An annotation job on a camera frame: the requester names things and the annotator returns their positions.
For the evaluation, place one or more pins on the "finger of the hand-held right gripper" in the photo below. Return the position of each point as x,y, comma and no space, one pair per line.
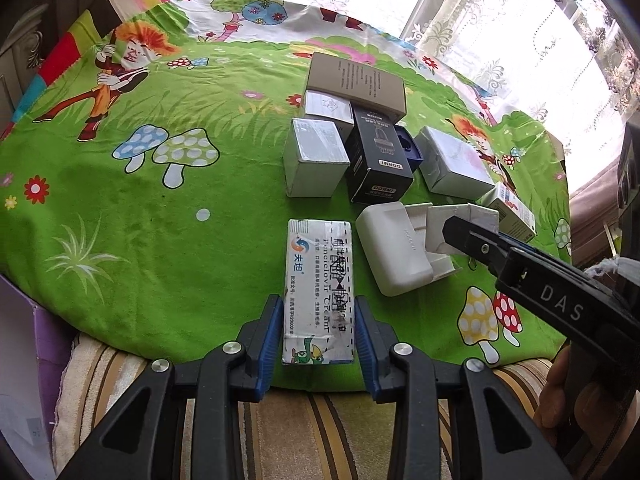
465,237
525,246

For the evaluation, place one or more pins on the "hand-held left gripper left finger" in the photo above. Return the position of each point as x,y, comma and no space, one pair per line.
265,350

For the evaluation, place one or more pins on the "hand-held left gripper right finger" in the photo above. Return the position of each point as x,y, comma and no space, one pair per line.
367,355

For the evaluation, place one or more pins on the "white cardboard tray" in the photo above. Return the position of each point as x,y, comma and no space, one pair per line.
435,225

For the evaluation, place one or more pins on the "small green white medicine box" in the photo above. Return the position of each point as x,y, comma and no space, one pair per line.
510,210

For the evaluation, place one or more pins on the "white rounded plastic box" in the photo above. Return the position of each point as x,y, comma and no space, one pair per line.
390,245

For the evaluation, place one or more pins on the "long blue white medicine box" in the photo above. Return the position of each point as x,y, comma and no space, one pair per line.
305,285

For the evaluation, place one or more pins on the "white pink print box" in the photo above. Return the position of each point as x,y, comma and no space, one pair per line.
455,160

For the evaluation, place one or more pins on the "black padlock box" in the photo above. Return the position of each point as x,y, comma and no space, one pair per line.
375,150

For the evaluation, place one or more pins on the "grey white cardboard box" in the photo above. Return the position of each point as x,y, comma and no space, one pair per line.
315,160

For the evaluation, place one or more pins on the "person's right hand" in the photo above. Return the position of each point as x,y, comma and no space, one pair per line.
550,395

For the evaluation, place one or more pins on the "brown fabric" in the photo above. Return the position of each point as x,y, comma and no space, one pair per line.
595,210

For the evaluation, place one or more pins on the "dark blue small box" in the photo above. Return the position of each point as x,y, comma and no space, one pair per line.
412,152

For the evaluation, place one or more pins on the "green printed cartoon cloth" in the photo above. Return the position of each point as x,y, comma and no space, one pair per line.
150,235

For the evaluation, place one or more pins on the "tan cardboard box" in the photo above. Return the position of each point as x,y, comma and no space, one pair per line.
350,85

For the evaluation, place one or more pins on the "purple cardboard box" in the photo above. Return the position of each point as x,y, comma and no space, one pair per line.
45,340

